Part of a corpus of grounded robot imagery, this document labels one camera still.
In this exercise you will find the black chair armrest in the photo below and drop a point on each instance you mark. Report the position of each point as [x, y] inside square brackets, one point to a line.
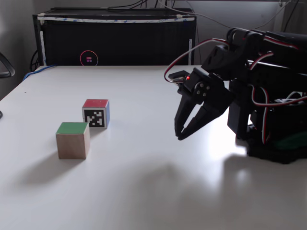
[12, 70]

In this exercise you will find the green-topped wooden cube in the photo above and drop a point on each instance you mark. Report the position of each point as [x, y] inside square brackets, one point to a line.
[72, 146]

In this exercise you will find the black cabinet with taped edges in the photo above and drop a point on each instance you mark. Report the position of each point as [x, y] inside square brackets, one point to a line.
[120, 43]

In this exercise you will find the marker-printed cube with red top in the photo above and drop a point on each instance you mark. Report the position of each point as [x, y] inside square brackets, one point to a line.
[96, 118]

